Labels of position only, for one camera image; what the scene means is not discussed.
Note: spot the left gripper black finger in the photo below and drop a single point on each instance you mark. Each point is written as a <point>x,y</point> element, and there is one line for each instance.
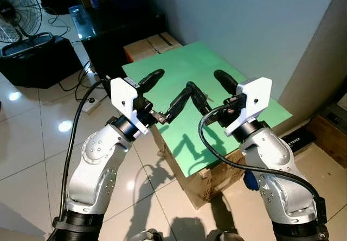
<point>152,79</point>
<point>179,104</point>

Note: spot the cardboard box under green board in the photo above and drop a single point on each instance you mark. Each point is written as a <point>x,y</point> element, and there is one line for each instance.
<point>209,189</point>

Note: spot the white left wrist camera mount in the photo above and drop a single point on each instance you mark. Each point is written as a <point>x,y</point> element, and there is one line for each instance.
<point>123,97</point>

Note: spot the green table board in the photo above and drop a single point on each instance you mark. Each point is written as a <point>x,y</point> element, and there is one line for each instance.
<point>179,62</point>

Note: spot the robot right leg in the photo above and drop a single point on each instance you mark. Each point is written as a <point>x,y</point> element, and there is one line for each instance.
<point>227,236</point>

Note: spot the grey printer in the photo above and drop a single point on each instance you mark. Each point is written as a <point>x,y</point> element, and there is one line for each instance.
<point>336,119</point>

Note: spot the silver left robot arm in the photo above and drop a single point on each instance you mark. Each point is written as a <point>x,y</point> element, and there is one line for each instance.
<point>97,165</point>

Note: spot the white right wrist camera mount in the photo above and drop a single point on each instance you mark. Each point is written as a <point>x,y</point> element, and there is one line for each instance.
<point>255,97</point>

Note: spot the brown cardboard box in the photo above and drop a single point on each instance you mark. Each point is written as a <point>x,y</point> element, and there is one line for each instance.
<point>328,143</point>

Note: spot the black cabinet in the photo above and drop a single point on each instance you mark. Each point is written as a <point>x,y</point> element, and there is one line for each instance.
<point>119,35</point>

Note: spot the black laser toner box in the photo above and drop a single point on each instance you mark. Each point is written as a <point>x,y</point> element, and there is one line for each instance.
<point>298,140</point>

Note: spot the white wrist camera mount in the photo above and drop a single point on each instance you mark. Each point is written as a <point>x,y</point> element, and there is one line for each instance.
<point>255,97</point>
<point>123,97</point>

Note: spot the plain cardboard box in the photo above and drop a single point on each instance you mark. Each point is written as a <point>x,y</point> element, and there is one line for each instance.
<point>140,48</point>

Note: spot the robot left leg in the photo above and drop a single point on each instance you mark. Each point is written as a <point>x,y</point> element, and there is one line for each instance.
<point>145,235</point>

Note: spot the robot leg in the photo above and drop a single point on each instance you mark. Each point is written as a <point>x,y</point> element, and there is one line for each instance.
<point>227,236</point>
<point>145,235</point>

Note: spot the white power strip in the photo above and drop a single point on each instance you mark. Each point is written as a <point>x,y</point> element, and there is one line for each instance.
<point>91,106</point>

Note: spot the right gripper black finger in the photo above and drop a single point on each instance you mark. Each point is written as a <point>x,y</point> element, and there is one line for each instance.
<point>226,81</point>
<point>199,97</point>

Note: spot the cardboard box with black stripe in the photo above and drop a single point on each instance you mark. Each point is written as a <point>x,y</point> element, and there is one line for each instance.
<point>157,41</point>

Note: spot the black fabric case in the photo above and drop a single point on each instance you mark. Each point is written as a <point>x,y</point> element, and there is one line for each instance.
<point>38,62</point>

